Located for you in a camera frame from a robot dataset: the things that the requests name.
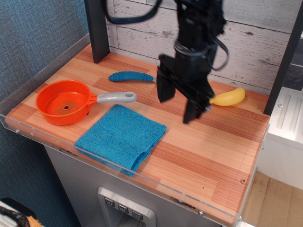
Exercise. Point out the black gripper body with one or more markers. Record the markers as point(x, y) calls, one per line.
point(189, 76)

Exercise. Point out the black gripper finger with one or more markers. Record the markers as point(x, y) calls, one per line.
point(193, 110)
point(165, 89)

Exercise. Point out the blue handled metal fork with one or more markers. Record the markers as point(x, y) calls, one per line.
point(131, 75)

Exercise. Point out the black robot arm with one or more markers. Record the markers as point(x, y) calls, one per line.
point(200, 22)

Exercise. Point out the blue folded cloth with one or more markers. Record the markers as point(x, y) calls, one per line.
point(121, 139)

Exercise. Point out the yellow toy banana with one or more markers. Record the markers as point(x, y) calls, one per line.
point(229, 98)

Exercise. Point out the white ribbed appliance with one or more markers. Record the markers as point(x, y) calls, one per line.
point(281, 155)

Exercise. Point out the silver dispenser button panel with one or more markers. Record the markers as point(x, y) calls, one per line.
point(120, 211)

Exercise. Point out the grey toy fridge cabinet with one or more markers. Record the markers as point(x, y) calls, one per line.
point(81, 182)

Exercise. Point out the black orange object corner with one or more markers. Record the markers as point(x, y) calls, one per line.
point(14, 214)

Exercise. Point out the orange toy pan grey handle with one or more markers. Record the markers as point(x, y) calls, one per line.
point(68, 101)

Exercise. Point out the dark grey left post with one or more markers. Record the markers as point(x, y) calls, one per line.
point(97, 30)

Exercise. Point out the dark grey post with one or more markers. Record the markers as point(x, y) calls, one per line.
point(97, 30)
point(285, 63)

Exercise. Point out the dark grey right post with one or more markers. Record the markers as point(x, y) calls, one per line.
point(285, 63)

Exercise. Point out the clear acrylic guard rail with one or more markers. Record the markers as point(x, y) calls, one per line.
point(165, 172)

